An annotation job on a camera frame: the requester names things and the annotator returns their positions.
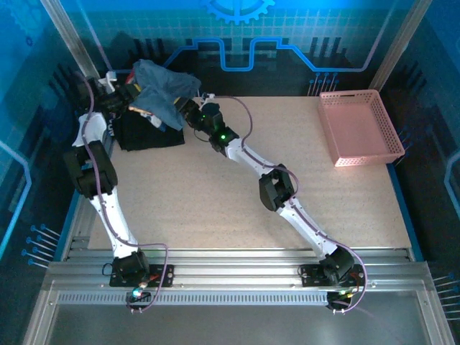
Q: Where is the aluminium rail frame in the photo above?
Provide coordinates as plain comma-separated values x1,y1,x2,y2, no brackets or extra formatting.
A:
21,247,457,345

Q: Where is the blue t-shirt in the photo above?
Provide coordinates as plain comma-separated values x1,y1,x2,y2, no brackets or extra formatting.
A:
129,59,202,132

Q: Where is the slotted grey cable duct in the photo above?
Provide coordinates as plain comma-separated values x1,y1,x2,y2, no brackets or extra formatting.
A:
57,291,330,306

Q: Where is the aluminium corner post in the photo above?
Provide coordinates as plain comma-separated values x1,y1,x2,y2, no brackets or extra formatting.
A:
368,0,434,91
39,0,112,109

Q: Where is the small controller box with LED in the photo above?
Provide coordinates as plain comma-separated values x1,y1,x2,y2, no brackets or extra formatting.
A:
125,285,152,306
326,289,355,310

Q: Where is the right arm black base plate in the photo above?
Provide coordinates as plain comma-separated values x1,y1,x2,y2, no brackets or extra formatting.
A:
300,264,367,288

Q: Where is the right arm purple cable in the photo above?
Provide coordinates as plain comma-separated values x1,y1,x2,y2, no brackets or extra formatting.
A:
208,93,367,316

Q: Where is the pink plastic basket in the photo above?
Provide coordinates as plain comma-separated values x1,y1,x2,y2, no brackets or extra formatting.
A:
318,89,406,166

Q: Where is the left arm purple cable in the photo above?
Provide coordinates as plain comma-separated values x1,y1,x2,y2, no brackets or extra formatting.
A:
75,71,169,313

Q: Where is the black folded t-shirt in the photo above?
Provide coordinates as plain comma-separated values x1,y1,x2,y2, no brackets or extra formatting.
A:
116,109,187,152

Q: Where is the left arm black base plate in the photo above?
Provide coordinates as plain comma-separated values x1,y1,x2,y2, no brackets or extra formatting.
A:
109,264,175,288

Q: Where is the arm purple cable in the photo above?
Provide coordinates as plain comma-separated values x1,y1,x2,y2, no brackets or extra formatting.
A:
208,93,367,316
75,71,169,313

